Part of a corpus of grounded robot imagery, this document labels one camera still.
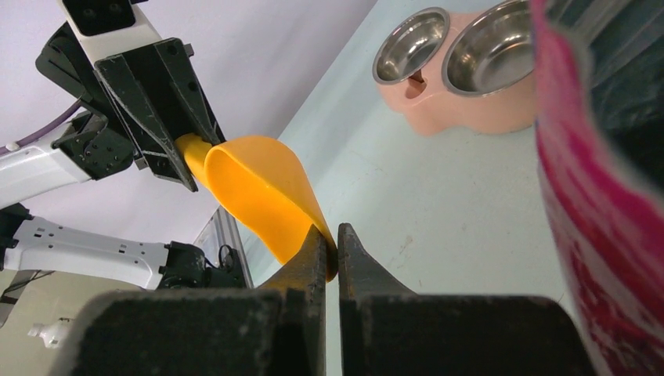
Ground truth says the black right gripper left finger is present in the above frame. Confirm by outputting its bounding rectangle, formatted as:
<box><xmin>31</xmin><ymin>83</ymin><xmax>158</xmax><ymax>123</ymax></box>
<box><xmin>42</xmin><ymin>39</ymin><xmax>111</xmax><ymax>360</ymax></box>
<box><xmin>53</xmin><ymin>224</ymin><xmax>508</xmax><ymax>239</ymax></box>
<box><xmin>50</xmin><ymin>228</ymin><xmax>327</xmax><ymax>375</ymax></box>

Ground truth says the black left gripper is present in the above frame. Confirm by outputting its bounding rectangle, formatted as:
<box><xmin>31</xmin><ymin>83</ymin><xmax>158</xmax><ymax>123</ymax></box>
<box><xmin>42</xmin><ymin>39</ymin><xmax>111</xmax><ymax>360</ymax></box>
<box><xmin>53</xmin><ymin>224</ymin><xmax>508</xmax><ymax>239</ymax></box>
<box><xmin>35</xmin><ymin>23</ymin><xmax>226</xmax><ymax>192</ymax></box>

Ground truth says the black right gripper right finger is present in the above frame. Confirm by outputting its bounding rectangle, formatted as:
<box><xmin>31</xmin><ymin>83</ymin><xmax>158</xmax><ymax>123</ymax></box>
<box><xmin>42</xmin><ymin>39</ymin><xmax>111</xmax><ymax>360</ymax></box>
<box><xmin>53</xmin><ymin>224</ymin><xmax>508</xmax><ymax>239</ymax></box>
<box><xmin>337</xmin><ymin>223</ymin><xmax>595</xmax><ymax>375</ymax></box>

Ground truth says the yellow plastic food scoop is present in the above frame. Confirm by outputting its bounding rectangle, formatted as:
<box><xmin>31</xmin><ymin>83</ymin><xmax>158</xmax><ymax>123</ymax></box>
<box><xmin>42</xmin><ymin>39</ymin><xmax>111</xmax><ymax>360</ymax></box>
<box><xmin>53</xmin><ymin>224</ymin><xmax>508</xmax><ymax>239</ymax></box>
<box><xmin>175</xmin><ymin>134</ymin><xmax>338</xmax><ymax>281</ymax></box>

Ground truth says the pink double pet feeder base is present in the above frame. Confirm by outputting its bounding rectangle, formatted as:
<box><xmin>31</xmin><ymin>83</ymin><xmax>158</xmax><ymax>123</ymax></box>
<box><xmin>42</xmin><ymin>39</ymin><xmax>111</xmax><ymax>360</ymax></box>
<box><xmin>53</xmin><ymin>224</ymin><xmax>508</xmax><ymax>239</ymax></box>
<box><xmin>377</xmin><ymin>10</ymin><xmax>536</xmax><ymax>136</ymax></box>

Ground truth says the colourful cat food bag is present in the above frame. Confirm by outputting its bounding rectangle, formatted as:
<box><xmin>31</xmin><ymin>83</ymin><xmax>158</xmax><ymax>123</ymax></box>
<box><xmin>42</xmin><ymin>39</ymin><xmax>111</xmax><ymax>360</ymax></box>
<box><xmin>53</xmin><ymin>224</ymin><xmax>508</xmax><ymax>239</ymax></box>
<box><xmin>530</xmin><ymin>1</ymin><xmax>663</xmax><ymax>375</ymax></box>

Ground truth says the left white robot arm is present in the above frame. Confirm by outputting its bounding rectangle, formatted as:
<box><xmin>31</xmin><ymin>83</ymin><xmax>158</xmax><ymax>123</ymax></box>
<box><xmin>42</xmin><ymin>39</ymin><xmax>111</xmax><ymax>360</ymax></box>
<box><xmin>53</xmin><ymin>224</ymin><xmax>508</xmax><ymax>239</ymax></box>
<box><xmin>1</xmin><ymin>24</ymin><xmax>250</xmax><ymax>290</ymax></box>

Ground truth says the left steel bowl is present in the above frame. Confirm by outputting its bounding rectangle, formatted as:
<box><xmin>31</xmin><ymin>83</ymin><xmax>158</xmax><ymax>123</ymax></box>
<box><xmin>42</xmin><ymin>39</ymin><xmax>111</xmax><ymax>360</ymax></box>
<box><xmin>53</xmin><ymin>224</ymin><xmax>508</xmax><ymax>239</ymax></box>
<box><xmin>372</xmin><ymin>7</ymin><xmax>451</xmax><ymax>85</ymax></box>

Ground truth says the steel bowl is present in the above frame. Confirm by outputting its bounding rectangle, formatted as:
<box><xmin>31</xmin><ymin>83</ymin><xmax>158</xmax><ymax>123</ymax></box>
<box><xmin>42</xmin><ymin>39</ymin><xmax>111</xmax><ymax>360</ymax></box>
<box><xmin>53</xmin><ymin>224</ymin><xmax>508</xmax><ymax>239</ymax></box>
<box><xmin>372</xmin><ymin>7</ymin><xmax>451</xmax><ymax>85</ymax></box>
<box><xmin>441</xmin><ymin>1</ymin><xmax>533</xmax><ymax>97</ymax></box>

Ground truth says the right steel bowl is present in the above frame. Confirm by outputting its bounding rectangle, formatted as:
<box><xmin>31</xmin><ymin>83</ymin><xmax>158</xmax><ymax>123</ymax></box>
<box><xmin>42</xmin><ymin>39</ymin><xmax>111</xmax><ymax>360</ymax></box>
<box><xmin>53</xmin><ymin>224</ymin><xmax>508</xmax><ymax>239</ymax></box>
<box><xmin>441</xmin><ymin>1</ymin><xmax>533</xmax><ymax>97</ymax></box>

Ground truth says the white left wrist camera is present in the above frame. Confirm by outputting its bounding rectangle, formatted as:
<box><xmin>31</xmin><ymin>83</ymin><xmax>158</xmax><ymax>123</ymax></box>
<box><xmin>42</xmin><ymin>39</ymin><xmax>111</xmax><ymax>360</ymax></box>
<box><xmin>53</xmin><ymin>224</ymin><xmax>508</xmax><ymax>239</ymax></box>
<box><xmin>57</xmin><ymin>0</ymin><xmax>162</xmax><ymax>63</ymax></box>

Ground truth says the aluminium corner post left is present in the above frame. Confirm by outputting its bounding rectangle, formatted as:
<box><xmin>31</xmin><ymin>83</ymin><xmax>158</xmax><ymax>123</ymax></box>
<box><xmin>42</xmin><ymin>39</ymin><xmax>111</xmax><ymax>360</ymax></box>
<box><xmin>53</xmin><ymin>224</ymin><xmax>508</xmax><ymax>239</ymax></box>
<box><xmin>193</xmin><ymin>206</ymin><xmax>254</xmax><ymax>289</ymax></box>

